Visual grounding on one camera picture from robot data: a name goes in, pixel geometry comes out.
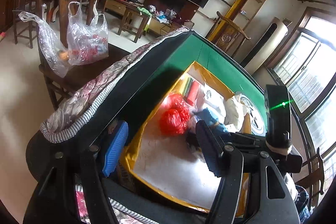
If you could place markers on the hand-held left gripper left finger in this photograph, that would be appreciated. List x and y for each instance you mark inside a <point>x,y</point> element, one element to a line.
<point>115,148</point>

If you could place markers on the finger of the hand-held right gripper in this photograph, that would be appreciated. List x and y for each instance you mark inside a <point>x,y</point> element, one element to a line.
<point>246,138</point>

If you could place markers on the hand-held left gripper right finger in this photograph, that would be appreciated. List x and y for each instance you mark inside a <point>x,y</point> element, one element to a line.
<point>211,153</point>

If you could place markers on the white plastic bag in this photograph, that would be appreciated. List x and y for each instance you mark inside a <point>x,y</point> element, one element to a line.
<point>235,108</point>

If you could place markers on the blue terry towel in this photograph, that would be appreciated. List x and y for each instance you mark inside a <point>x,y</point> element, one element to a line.
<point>212,119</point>

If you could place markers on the yellow cardboard box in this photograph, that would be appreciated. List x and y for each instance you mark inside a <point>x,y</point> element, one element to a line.
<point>170,176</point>

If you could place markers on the large red plastic bag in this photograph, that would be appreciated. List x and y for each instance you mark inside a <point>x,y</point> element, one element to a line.
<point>174,119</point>

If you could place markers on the clear bag with blue print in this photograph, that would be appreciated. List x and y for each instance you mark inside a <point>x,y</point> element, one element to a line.
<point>214,98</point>

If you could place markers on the red and white package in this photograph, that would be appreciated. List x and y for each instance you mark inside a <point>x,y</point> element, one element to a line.
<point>194,90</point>

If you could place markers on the round table centre disc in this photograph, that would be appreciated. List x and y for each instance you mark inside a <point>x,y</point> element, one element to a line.
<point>258,121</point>

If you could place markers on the window with metal bars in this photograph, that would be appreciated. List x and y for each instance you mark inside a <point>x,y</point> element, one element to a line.
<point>302,69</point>

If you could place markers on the floral quilted table cover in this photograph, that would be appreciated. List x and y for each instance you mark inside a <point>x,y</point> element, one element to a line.
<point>86,92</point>

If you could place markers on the dark wooden chair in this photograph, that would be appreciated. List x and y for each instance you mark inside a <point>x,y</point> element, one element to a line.
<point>313,176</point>

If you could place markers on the standing air conditioner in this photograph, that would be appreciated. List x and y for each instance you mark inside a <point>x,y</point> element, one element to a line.
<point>265,48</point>

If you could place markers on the carved wooden chair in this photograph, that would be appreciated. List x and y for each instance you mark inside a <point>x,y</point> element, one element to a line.
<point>228,35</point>

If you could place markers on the clear red printed plastic bag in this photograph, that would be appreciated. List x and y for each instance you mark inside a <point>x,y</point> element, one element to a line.
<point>86,43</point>

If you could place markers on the low television cabinet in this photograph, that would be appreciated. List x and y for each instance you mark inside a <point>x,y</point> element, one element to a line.
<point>162,27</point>

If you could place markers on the low wooden table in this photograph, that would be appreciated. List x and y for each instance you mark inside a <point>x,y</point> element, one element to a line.
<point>131,7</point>

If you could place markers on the brown wooden side chair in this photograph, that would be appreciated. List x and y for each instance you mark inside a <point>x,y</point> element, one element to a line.
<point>23,27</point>

